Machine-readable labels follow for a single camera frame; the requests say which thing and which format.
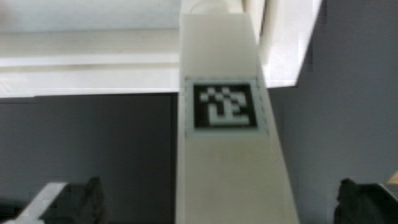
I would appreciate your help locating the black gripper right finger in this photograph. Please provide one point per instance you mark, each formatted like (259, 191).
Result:
(366, 203)

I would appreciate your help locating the white desk tabletop panel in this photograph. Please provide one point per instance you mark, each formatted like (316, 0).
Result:
(90, 47)

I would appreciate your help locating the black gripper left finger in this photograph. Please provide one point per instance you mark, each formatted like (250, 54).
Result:
(65, 204)

